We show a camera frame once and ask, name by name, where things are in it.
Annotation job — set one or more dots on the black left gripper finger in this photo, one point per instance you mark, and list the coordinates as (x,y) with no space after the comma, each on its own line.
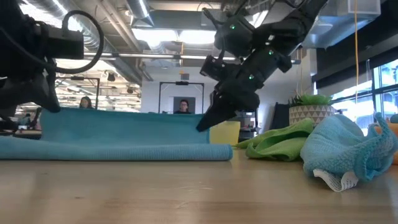
(21,91)
(52,96)

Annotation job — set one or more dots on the yellow translucent plastic bin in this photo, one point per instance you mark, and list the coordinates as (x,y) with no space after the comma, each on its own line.
(225,133)

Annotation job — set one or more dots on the light blue microfiber towel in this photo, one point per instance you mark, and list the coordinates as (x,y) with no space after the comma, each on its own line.
(335,149)
(124,133)

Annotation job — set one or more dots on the orange microfiber towel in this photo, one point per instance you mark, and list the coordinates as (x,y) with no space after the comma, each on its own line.
(396,157)

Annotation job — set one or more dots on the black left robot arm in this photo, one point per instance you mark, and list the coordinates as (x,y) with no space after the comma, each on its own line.
(12,9)

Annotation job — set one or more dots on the person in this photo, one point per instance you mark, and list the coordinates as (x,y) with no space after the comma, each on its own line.
(184,105)
(86,102)

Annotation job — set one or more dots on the black monitor on stand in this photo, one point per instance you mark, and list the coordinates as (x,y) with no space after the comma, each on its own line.
(6,126)

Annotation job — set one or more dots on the dark background work table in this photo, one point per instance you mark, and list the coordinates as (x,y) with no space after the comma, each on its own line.
(28,134)

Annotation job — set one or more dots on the black background chair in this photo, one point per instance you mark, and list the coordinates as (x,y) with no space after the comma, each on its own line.
(280,116)

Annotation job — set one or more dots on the green succulent plant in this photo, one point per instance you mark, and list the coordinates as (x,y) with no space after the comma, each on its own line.
(314,99)

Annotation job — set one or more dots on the white triangle-patterned plant pot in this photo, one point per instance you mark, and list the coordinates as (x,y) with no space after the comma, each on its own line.
(311,113)

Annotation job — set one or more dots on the long ceiling light bar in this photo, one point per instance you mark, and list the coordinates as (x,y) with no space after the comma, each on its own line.
(155,56)

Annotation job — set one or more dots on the black background gantry frame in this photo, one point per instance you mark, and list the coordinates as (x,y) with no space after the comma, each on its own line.
(77,77)
(182,83)

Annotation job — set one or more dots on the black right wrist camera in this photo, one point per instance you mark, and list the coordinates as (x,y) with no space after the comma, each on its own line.
(214,67)

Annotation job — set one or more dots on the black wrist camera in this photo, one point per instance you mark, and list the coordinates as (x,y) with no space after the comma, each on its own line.
(65,45)
(214,67)

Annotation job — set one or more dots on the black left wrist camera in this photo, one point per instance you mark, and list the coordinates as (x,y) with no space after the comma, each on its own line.
(65,45)

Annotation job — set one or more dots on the silver rectangular air duct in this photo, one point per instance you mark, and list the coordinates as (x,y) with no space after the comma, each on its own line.
(342,28)

